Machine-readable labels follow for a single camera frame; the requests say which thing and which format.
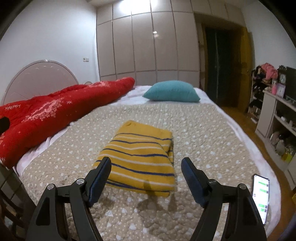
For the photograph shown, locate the teal pillow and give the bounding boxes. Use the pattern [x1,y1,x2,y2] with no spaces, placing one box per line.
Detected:
[143,80,200,102]

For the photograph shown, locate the white built-in wardrobe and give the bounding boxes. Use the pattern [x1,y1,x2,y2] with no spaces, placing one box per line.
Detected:
[96,1,245,87]

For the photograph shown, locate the smartphone with lit screen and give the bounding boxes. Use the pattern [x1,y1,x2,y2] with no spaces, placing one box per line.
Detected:
[252,174,270,224]

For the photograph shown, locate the white shelf unit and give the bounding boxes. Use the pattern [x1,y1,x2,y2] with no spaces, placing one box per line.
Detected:
[248,65,295,189]

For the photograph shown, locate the round pink headboard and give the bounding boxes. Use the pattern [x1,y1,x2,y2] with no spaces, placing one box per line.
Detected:
[1,60,78,105]

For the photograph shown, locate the pink white bed sheet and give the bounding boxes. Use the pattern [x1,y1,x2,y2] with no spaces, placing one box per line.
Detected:
[15,86,281,240]

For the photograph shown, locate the pink clothing on shelf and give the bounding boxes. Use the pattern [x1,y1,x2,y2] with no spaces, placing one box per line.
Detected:
[261,63,278,80]

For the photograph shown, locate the black television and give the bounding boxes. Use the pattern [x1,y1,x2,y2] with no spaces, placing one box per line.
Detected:
[285,67,296,101]

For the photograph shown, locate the dark wooden door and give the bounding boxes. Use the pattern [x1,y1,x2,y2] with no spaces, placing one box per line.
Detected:
[194,13,252,113]

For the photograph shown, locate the yellow striped small sweater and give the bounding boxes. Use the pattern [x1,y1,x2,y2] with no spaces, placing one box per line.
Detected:
[93,120,175,197]

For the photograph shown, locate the red quilt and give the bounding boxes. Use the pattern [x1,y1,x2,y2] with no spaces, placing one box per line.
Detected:
[1,77,135,169]

